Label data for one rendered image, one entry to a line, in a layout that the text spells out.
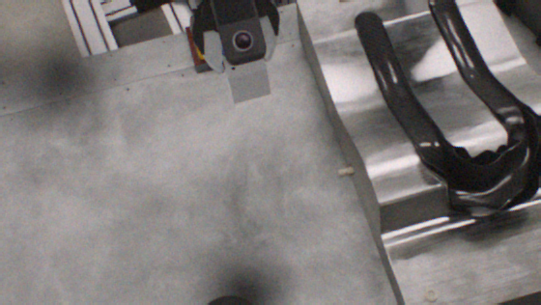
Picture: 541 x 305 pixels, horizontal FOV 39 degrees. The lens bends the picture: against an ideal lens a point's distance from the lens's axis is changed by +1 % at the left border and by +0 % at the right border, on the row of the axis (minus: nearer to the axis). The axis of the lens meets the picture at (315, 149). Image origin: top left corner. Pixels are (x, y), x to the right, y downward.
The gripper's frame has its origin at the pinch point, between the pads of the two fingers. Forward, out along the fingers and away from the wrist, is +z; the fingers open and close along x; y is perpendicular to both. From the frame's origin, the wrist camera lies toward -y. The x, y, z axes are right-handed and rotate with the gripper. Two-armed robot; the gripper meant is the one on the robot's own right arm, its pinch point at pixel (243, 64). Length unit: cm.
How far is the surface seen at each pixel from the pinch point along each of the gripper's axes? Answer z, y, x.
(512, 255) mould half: 8.9, -30.7, -24.0
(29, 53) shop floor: 95, 100, 53
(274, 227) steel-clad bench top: 15.0, -15.6, 1.7
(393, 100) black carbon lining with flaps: 6.8, -6.7, -17.6
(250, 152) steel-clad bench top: 15.0, -3.5, 2.0
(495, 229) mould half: 8.9, -27.0, -23.5
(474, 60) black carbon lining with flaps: 7.0, -3.8, -30.2
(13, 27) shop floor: 95, 111, 57
